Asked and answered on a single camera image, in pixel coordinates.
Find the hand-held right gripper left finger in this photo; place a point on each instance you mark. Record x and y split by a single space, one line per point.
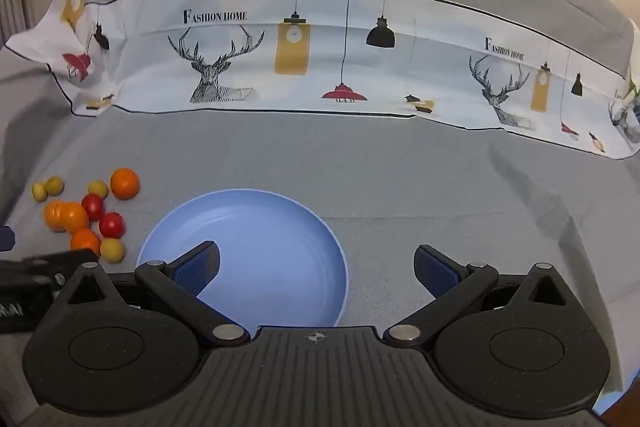
197 270

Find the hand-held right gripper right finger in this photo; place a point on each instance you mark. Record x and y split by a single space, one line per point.
437 275

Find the blue plate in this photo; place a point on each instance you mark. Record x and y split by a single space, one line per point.
280 257

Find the grey blanket with printed band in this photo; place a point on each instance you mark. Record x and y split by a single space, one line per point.
350 167

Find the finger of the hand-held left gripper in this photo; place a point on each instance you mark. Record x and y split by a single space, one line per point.
6 239
55 261

